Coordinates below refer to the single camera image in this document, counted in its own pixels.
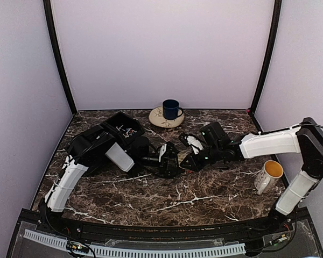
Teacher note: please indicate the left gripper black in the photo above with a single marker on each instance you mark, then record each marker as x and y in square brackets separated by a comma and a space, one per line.
[168, 155]

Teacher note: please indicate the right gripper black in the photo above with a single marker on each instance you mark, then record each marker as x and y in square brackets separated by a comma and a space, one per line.
[194, 165]

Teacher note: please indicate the black three-compartment candy tray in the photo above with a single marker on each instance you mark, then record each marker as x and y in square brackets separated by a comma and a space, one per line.
[109, 141]

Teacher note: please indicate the gold jar lid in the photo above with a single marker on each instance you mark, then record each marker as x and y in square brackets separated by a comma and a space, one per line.
[182, 155]

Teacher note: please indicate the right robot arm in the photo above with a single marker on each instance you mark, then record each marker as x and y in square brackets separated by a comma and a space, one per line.
[305, 138]

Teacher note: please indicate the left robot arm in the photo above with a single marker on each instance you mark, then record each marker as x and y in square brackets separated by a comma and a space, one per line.
[141, 150]

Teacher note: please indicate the beige ceramic plate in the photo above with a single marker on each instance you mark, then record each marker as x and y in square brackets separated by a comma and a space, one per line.
[156, 118]

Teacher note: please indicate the dark blue mug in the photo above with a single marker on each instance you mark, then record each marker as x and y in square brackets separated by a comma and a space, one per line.
[172, 109]

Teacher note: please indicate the white mug yellow inside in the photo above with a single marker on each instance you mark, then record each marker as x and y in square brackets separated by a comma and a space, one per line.
[268, 176]

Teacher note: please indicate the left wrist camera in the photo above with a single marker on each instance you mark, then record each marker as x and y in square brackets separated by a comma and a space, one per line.
[161, 152]

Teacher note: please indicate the white slotted cable duct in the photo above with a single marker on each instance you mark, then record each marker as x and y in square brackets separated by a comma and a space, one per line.
[77, 248]

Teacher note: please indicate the right black frame post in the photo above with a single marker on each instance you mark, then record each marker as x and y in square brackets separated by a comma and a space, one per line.
[267, 57]

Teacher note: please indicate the black frame post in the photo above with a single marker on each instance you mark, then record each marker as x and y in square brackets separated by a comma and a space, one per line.
[267, 57]
[57, 55]

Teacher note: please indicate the left black frame post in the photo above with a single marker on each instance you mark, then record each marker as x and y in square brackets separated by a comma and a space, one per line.
[57, 55]

